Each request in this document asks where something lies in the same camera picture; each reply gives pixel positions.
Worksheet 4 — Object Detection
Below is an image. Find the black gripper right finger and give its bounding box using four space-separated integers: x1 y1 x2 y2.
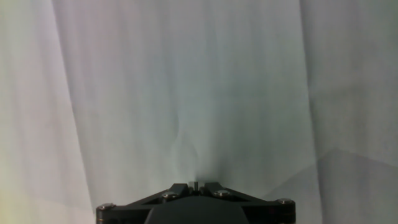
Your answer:
196 181 297 224

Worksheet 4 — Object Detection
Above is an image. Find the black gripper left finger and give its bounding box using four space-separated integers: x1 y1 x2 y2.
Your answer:
95 181 197 224

